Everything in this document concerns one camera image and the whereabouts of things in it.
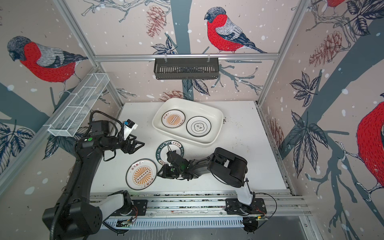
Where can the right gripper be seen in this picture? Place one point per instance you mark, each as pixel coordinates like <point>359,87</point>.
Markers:
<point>166,172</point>

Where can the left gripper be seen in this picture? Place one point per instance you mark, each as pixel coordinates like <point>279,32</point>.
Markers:
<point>131,149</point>

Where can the orange sunburst plate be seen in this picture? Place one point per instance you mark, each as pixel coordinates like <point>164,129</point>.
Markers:
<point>141,174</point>
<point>173,119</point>

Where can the white black line plate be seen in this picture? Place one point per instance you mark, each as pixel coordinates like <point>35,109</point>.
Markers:
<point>198,126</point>

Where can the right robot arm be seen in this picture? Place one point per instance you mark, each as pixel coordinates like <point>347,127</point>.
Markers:
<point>226,167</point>

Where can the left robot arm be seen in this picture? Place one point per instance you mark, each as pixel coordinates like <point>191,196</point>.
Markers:
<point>74,216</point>

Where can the white plastic bin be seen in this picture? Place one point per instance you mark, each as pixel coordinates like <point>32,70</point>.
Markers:
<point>190,109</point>

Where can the green rim plate left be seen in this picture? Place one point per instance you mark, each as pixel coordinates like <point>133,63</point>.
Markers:
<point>165,147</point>

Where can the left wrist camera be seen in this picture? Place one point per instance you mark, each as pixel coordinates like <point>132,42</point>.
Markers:
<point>129,126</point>

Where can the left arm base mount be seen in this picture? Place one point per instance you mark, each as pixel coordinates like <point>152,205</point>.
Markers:
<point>138,208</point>

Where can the white mesh wall shelf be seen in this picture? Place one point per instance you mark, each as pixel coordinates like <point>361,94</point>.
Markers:
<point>73,115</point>

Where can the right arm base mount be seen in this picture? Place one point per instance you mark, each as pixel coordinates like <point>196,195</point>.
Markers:
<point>234,207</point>

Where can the black hanging wire basket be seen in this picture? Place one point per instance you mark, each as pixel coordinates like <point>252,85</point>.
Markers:
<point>186,69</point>

